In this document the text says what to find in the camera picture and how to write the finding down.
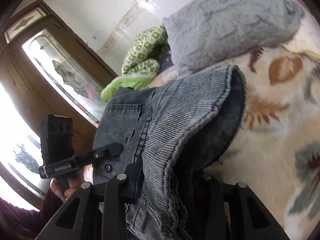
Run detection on wooden glass-panel door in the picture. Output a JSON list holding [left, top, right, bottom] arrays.
[[1, 0, 116, 208]]

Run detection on cream cloth under pillow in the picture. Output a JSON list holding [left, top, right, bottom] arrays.
[[283, 44, 319, 60]]

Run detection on leaf pattern bed blanket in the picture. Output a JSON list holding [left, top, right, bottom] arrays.
[[150, 12, 320, 240]]

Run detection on person's left hand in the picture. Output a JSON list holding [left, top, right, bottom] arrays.
[[49, 166, 93, 201]]

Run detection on grey quilted pillow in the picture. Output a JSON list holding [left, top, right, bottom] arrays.
[[163, 0, 305, 76]]

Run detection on grey denim pants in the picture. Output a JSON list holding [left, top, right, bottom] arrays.
[[93, 66, 246, 239]]

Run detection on green patterned quilt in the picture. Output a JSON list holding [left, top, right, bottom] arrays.
[[101, 25, 173, 102]]

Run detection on dark sleeved left forearm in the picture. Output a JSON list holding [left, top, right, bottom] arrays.
[[1, 189, 63, 239]]

